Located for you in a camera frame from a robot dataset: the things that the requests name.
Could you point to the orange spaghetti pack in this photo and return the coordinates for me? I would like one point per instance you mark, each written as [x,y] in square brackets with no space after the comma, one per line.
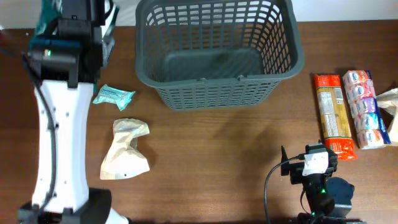
[333,116]

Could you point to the multicolour tissue multipack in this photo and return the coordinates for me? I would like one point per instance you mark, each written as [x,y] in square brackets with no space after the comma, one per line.
[370,129]

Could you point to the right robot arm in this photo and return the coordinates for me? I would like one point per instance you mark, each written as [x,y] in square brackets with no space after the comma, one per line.
[329,198]

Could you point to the grey plastic basket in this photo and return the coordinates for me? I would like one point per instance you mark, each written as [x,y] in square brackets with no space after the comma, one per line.
[216,54]

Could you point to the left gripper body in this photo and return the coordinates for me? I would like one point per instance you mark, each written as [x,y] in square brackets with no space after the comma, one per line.
[73,9]

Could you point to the green Nescafe coffee bag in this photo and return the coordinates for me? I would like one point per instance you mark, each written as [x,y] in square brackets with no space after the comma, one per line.
[51,14]

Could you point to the beige pouch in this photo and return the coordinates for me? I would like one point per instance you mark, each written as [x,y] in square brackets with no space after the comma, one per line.
[388,102]
[123,160]

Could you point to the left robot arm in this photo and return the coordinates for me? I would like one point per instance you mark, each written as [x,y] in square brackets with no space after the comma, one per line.
[64,61]

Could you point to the teal tissue packet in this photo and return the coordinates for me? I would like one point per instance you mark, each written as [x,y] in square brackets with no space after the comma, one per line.
[120,98]

